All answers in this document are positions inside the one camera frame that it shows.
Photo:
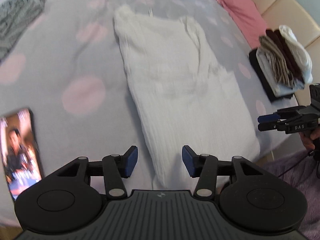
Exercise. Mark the beige padded headboard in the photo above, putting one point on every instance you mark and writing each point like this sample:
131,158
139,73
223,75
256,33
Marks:
302,16

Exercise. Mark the light blue folded garment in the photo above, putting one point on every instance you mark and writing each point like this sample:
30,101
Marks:
278,88

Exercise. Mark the white knitted sweater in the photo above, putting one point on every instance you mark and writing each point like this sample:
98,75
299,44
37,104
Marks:
182,94

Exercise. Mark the purple fuzzy sleeve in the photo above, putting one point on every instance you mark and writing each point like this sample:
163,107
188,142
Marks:
302,177

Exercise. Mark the grey striped garment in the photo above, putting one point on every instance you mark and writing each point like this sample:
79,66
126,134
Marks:
16,16

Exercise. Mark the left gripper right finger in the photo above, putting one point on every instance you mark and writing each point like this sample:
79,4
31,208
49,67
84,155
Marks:
203,167

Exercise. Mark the pink pillow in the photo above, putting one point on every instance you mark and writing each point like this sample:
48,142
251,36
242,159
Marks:
248,19

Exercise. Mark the smartphone with lit screen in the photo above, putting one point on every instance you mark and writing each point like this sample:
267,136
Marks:
19,152

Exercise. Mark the white folded garment on stack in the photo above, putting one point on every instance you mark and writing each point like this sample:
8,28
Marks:
299,53

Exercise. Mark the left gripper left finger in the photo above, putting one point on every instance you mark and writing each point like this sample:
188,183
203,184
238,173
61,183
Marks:
116,168

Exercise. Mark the person's right hand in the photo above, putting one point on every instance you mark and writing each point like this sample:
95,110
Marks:
307,139

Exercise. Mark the black storage bag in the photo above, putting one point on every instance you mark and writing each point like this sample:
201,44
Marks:
266,86

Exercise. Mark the dark maroon folded garment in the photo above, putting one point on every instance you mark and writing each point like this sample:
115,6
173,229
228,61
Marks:
291,64

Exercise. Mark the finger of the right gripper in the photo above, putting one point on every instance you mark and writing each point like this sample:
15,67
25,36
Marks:
269,126
269,118

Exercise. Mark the beige striped folded garment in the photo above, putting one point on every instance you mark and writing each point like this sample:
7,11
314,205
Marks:
277,62

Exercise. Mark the grey pink-dotted bed sheet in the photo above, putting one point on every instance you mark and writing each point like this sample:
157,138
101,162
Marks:
67,68

